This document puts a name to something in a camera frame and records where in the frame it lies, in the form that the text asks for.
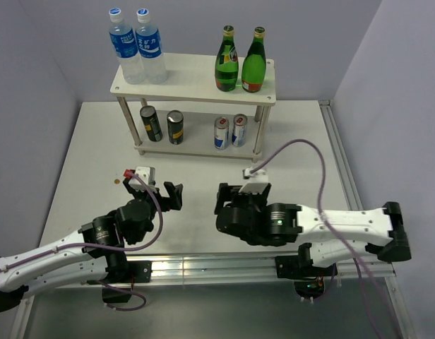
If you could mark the tall green Perrier bottle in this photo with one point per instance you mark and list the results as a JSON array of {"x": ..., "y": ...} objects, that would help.
[{"x": 254, "y": 66}]

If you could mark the clear water bottle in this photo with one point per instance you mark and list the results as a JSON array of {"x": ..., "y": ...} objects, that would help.
[
  {"x": 150, "y": 48},
  {"x": 123, "y": 41}
]

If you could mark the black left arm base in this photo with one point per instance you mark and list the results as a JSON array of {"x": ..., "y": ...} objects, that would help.
[{"x": 137, "y": 272}]

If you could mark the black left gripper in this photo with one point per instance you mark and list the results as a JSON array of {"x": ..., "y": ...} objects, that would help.
[{"x": 174, "y": 200}]

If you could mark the left clear water bottle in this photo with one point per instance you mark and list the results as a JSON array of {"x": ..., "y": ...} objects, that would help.
[{"x": 123, "y": 41}]

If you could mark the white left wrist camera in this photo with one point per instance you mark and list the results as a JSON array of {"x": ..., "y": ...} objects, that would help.
[{"x": 140, "y": 173}]

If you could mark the white two-tier shelf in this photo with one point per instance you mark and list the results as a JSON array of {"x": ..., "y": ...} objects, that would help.
[{"x": 190, "y": 88}]

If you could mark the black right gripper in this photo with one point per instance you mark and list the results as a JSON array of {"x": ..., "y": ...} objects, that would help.
[{"x": 227, "y": 192}]

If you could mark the black yellow can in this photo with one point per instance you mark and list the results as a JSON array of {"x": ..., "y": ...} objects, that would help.
[
  {"x": 151, "y": 123},
  {"x": 175, "y": 125}
]

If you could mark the right clear water bottle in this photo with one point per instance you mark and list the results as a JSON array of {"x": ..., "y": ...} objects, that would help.
[{"x": 150, "y": 48}]

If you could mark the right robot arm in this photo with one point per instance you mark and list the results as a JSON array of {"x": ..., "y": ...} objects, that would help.
[{"x": 322, "y": 240}]

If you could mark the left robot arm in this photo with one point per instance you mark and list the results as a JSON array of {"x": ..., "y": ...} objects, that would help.
[{"x": 95, "y": 252}]

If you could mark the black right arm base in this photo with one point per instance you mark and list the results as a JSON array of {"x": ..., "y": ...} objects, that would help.
[{"x": 308, "y": 280}]

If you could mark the short green Perrier bottle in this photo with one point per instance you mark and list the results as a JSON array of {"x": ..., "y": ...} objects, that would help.
[{"x": 226, "y": 63}]

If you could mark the silver blue energy can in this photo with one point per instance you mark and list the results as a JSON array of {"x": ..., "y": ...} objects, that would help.
[
  {"x": 239, "y": 130},
  {"x": 221, "y": 130}
]

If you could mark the aluminium frame rail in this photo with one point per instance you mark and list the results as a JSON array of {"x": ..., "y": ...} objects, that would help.
[{"x": 203, "y": 270}]

